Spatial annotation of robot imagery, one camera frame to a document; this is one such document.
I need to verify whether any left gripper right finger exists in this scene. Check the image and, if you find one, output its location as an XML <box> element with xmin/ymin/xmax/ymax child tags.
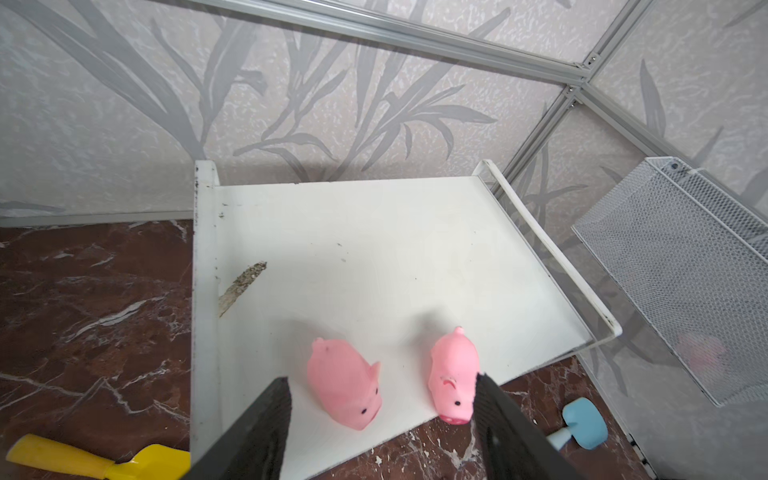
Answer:
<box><xmin>473</xmin><ymin>374</ymin><xmax>582</xmax><ymax>480</ymax></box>

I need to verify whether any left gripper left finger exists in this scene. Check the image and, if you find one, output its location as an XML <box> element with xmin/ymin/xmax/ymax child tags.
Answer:
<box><xmin>183</xmin><ymin>377</ymin><xmax>292</xmax><ymax>480</ymax></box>

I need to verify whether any pink pig toy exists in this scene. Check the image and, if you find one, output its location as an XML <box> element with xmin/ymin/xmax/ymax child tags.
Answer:
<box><xmin>307</xmin><ymin>338</ymin><xmax>382</xmax><ymax>431</ymax></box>
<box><xmin>428</xmin><ymin>327</ymin><xmax>480</xmax><ymax>425</ymax></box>

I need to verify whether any white two-tier shelf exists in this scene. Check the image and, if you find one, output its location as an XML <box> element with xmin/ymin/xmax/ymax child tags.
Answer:
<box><xmin>190</xmin><ymin>160</ymin><xmax>622</xmax><ymax>479</ymax></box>

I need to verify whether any light blue toy shovel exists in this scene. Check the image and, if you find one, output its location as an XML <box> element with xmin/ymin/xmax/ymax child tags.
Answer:
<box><xmin>547</xmin><ymin>397</ymin><xmax>609</xmax><ymax>450</ymax></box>

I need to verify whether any yellow toy shovel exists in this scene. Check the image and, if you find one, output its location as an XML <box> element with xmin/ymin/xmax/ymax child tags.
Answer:
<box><xmin>6</xmin><ymin>434</ymin><xmax>191</xmax><ymax>479</ymax></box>

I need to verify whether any pink toy in basket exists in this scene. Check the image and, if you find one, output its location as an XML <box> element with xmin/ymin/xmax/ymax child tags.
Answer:
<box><xmin>676</xmin><ymin>333</ymin><xmax>727</xmax><ymax>377</ymax></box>

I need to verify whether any white wire mesh basket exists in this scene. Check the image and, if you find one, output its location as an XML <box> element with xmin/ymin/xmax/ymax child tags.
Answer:
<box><xmin>573</xmin><ymin>157</ymin><xmax>767</xmax><ymax>406</ymax></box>

